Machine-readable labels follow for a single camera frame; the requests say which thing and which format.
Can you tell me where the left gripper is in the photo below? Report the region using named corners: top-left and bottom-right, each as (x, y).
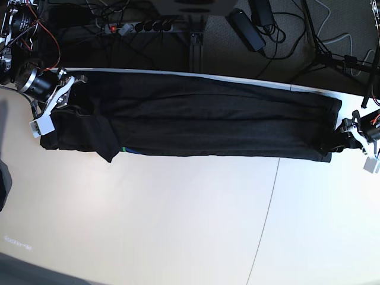
top-left (321, 110), bottom-right (379, 156)

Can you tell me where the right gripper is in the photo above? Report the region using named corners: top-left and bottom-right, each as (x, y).
top-left (16, 64), bottom-right (89, 117)

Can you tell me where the dark grey T-shirt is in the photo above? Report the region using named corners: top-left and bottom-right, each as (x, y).
top-left (40, 71), bottom-right (342, 162)

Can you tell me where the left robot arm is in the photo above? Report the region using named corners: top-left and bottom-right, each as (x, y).
top-left (316, 1), bottom-right (379, 158)

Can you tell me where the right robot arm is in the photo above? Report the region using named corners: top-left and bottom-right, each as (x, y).
top-left (1, 1), bottom-right (93, 119)

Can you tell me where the black tripod stand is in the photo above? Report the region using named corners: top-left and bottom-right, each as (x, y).
top-left (287, 0), bottom-right (380, 83)

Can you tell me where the grey power strip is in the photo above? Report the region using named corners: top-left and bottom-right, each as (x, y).
top-left (95, 20), bottom-right (175, 36)

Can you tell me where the black object at left edge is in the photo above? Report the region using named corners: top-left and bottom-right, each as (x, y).
top-left (0, 161), bottom-right (12, 211)

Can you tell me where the black power adapter brick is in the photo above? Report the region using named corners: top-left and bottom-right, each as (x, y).
top-left (226, 8), bottom-right (266, 52)

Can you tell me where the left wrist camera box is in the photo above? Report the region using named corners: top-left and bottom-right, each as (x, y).
top-left (363, 157), bottom-right (380, 173)

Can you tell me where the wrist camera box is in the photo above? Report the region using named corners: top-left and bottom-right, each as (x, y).
top-left (363, 157), bottom-right (380, 173)
top-left (29, 115), bottom-right (55, 138)

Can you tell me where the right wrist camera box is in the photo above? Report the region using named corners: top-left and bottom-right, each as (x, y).
top-left (29, 115), bottom-right (55, 138)

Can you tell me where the grey cable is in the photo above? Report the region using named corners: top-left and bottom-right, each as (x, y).
top-left (308, 0), bottom-right (380, 87)

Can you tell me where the aluminium frame post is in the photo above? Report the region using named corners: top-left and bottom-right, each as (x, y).
top-left (181, 15), bottom-right (209, 74)

